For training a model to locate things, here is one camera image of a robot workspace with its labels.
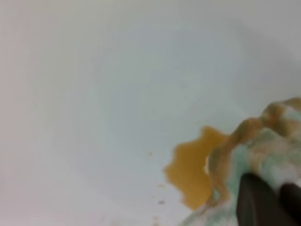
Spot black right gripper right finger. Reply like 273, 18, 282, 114
279, 184, 301, 220

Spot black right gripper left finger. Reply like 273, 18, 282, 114
236, 174, 299, 226

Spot green white wavy rag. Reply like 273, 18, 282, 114
182, 97, 301, 226

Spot brown coffee stain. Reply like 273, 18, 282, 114
163, 126, 229, 210

